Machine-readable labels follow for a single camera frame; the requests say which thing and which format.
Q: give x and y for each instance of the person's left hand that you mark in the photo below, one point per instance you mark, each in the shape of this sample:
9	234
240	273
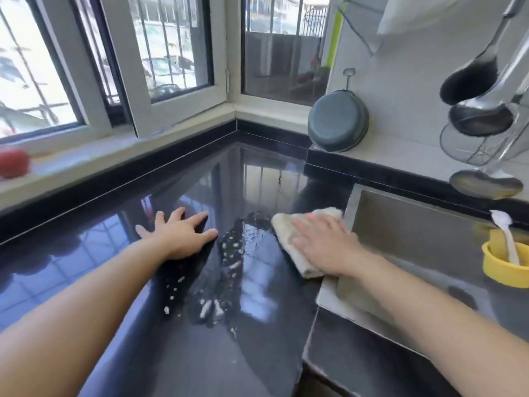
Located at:
178	235

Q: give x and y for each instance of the person's right hand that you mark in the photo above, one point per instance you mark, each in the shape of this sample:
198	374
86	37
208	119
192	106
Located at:
326	244

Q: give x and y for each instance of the white dish rag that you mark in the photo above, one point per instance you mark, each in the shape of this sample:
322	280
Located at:
285	235

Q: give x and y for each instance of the white cleaning brush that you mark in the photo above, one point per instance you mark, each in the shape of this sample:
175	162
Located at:
504	231

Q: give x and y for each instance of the person's right forearm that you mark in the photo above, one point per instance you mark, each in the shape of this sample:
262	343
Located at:
446	326

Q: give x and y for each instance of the person's left forearm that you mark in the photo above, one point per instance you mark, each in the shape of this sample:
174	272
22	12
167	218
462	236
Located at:
74	318

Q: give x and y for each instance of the stainless steel sink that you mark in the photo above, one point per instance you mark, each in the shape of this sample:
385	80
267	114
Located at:
413	244

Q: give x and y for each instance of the grey hanging basin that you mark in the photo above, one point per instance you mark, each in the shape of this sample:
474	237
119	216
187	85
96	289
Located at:
338	121

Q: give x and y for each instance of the small red object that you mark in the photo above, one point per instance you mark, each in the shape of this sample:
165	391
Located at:
12	163

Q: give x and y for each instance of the yellow hanging sink cup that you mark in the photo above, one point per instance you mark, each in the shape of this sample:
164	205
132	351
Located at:
506	268

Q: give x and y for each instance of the steel soup ladle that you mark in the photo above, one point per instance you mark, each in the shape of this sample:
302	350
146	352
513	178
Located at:
481	120

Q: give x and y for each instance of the hanging steel ladles and skimmer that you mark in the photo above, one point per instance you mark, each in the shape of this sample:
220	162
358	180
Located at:
467	82

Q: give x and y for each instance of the white hanging cloth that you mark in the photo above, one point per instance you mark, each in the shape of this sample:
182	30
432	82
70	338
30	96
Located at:
397	12

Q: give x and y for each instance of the steel wall hook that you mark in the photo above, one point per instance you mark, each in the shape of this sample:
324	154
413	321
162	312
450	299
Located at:
349	77

